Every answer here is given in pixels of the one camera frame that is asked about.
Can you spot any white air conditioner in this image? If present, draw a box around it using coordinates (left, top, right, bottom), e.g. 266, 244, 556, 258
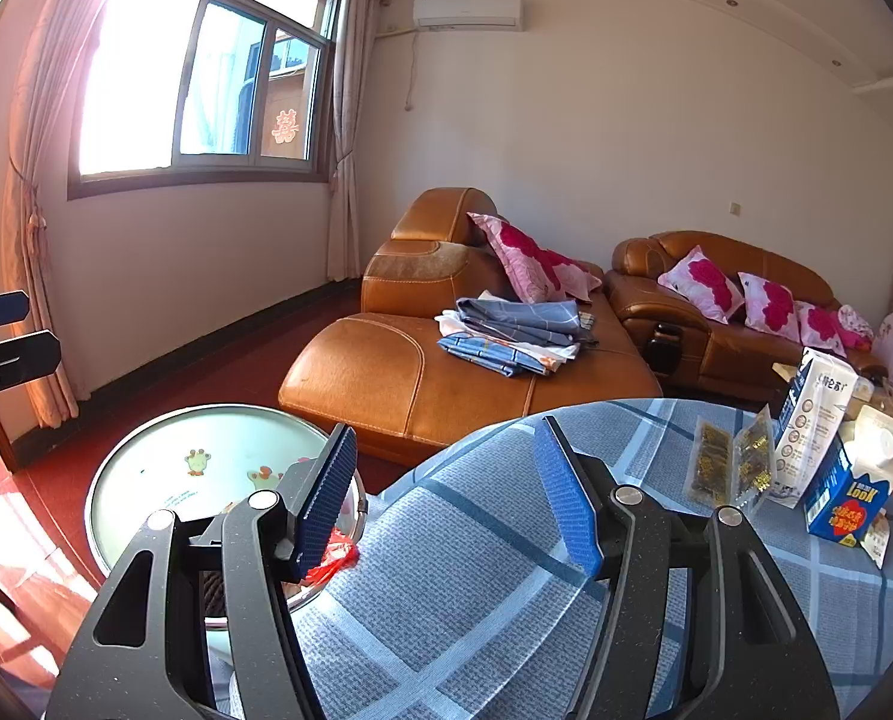
412, 0, 526, 32

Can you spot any pink plush bundle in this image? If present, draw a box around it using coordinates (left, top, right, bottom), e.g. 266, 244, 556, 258
836, 305, 878, 352

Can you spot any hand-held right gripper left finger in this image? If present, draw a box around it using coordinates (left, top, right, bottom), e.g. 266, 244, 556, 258
45, 424, 361, 720

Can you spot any brown leather chaise sofa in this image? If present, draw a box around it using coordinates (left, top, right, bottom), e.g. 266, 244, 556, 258
277, 187, 668, 466

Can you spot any folded grey plaid bedsheet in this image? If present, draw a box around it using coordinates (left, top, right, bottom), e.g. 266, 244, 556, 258
435, 292, 597, 350

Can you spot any brown leather three-seat sofa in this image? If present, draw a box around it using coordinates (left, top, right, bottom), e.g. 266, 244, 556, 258
603, 230, 889, 395

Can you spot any sliding window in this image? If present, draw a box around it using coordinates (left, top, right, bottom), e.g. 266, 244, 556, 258
67, 0, 346, 200

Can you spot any pale green enamel basin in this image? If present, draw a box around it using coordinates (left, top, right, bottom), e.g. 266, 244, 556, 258
85, 403, 368, 661

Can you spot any tall white navy carton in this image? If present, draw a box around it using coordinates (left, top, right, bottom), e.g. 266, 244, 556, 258
772, 347, 859, 511

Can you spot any gold snack packet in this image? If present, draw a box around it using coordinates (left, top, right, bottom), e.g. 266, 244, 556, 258
732, 405, 778, 517

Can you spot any folded light blue bedsheet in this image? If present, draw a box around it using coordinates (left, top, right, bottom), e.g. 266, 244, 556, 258
437, 330, 582, 377

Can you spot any blue white gable milk carton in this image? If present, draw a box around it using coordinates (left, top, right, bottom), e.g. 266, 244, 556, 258
802, 405, 893, 541

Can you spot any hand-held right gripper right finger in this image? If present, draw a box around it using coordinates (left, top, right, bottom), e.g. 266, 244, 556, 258
532, 416, 841, 720

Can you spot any large pink floral pillow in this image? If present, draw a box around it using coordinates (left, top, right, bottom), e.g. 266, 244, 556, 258
467, 211, 605, 305

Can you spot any wooden glass-top coffee table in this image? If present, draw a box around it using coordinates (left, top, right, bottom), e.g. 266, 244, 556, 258
772, 361, 893, 500

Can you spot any red foam net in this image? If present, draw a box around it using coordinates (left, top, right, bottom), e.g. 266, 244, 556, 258
302, 527, 361, 587

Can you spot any small white packet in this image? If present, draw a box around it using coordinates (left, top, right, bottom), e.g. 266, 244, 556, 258
862, 511, 893, 569

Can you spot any beige curtain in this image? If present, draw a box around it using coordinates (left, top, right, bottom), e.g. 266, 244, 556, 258
324, 0, 396, 286
0, 0, 143, 428

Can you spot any blue plaid tablecloth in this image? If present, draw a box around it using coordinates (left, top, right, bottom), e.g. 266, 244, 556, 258
228, 394, 893, 720

